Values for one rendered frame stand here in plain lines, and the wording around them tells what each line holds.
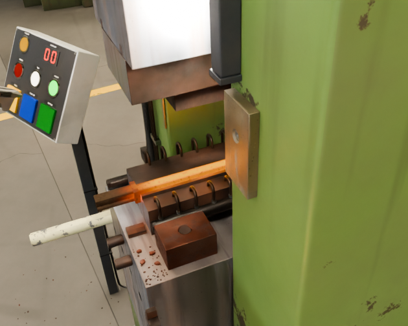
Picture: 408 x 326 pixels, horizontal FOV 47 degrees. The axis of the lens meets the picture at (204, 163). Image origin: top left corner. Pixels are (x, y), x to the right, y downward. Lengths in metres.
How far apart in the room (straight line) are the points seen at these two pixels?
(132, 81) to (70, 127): 0.58
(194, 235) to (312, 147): 0.49
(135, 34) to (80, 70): 0.62
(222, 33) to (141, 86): 0.26
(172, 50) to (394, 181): 0.43
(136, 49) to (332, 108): 0.39
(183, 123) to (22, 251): 1.46
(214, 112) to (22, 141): 2.24
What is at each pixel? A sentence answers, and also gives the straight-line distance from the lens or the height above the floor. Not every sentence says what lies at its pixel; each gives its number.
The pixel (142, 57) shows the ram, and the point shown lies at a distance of 0.84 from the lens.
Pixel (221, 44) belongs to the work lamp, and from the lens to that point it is 0.71.
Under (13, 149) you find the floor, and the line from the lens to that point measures 3.35.
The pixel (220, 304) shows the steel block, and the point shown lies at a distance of 1.19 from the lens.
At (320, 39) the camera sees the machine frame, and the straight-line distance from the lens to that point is 0.55.
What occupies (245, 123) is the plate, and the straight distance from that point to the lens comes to 0.73.
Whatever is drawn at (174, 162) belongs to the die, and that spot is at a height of 0.98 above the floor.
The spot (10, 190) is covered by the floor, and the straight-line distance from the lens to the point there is 2.99.
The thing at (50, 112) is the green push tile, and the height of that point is 1.03.
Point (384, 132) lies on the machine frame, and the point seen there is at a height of 1.37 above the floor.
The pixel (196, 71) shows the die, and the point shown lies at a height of 1.31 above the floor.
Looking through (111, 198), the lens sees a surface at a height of 1.01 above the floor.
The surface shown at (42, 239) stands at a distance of 1.64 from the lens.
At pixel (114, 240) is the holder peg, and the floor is 0.88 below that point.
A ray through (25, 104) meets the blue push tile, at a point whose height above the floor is 1.02.
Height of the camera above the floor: 1.72
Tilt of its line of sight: 36 degrees down
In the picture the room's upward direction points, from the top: 3 degrees counter-clockwise
